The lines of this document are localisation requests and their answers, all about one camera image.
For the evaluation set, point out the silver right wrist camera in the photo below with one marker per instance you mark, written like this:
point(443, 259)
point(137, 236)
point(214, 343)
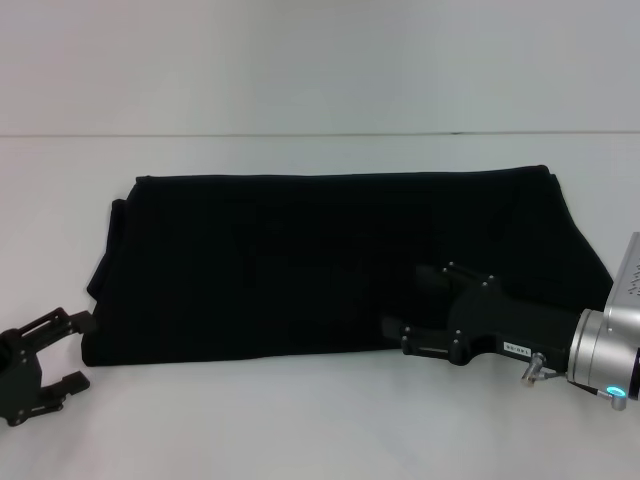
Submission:
point(627, 290)

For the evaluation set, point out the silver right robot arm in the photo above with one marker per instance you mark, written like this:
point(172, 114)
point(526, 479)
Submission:
point(600, 357)

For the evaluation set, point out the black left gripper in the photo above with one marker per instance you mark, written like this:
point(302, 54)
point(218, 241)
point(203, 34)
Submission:
point(20, 380)

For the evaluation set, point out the black shirt with FREE print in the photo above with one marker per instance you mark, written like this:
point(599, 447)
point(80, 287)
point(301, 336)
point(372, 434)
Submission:
point(300, 260)

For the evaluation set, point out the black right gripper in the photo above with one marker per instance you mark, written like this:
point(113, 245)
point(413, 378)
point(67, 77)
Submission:
point(505, 325)

